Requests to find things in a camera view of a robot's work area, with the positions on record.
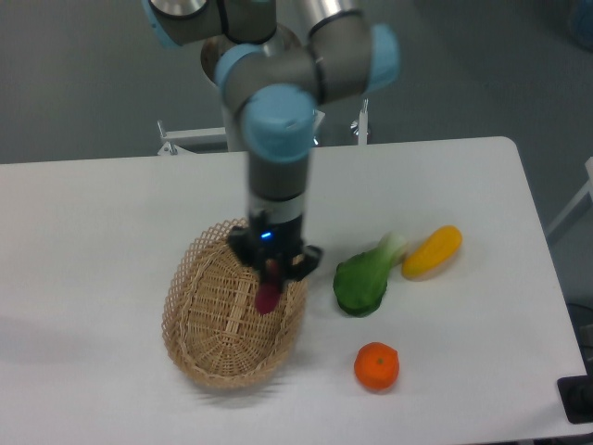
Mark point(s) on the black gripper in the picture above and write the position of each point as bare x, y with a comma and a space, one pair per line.
282, 242

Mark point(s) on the purple sweet potato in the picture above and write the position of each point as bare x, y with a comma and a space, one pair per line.
271, 287

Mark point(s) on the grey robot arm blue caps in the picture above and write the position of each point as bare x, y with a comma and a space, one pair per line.
271, 99

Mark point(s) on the oval wicker basket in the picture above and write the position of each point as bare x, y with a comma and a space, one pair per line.
210, 326

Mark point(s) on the green bok choy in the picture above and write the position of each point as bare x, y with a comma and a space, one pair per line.
361, 281

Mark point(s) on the orange tangerine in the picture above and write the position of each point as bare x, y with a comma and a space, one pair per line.
376, 366

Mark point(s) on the yellow squash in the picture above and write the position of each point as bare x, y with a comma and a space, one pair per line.
433, 254

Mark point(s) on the black device at table edge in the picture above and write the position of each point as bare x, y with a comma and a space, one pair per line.
576, 398

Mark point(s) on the white frame at right edge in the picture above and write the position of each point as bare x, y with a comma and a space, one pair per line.
576, 207

